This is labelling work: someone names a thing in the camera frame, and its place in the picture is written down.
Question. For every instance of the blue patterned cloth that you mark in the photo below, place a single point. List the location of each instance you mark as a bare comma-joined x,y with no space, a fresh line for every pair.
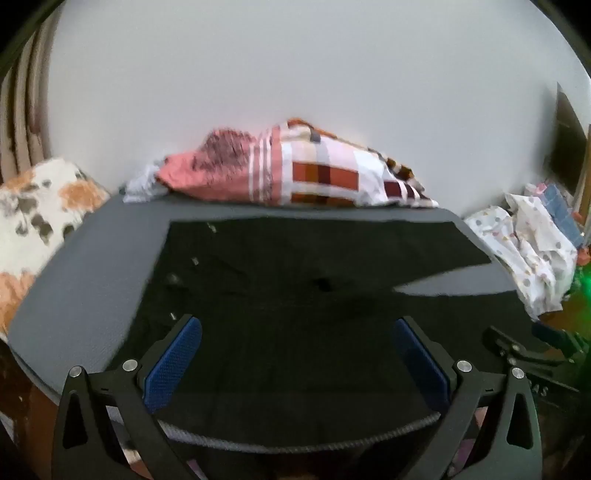
561,207

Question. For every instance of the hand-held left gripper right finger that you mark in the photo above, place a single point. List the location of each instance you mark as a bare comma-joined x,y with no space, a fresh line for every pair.
422,364

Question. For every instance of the white crumpled cloth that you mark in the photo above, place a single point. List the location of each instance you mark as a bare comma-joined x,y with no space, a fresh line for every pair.
141,184

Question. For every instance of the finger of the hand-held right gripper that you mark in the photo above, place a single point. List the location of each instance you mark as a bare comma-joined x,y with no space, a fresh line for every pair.
551,337
512,346

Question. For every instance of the black pants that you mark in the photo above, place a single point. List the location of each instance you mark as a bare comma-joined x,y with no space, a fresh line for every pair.
300,350

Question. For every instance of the pink plaid blanket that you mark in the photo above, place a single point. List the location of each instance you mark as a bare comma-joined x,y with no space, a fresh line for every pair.
286,170

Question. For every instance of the grey mattress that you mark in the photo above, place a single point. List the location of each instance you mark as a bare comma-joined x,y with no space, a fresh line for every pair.
92,277

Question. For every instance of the white dotted cloth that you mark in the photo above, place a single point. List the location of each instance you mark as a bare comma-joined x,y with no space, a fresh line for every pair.
521,240

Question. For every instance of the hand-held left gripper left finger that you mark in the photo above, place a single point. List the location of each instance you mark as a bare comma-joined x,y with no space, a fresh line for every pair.
173,364

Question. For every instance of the dark wooden board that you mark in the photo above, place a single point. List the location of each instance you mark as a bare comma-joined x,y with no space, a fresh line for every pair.
568,138

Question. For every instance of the striped curtain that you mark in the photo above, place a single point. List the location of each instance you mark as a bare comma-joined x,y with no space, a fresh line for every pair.
23,115

